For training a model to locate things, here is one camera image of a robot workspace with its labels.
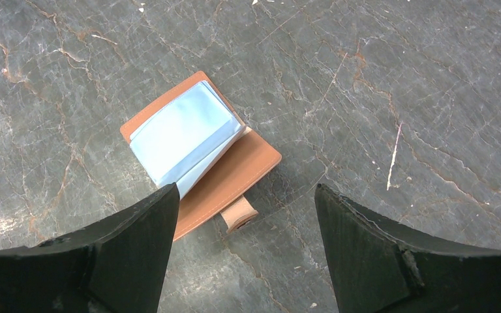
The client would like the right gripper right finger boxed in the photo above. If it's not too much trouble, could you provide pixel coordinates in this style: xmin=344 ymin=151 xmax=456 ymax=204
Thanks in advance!
xmin=314 ymin=184 xmax=501 ymax=312

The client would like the blue credit card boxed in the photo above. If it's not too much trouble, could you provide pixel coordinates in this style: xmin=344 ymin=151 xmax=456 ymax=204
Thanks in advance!
xmin=127 ymin=80 xmax=245 ymax=198

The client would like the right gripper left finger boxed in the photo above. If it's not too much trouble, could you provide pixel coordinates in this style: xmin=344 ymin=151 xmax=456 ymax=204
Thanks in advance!
xmin=0 ymin=184 xmax=180 ymax=312

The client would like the tan leather card holder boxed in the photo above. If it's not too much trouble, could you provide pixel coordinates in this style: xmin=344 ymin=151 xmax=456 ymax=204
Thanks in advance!
xmin=120 ymin=71 xmax=282 ymax=239

